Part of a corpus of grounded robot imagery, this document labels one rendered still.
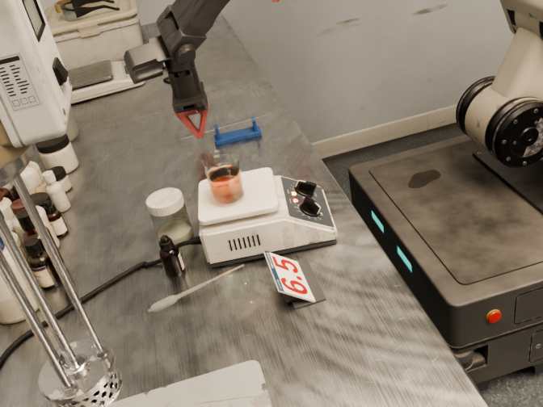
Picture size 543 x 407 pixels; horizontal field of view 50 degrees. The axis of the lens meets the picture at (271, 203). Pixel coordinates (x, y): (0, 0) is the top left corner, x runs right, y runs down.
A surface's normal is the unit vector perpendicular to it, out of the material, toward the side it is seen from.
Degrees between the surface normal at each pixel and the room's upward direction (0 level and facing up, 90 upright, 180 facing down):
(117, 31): 93
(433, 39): 90
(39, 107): 90
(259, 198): 0
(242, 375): 0
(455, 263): 0
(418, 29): 90
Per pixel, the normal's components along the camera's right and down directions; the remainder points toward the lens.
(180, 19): -0.66, 0.15
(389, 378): -0.17, -0.82
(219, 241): 0.10, 0.54
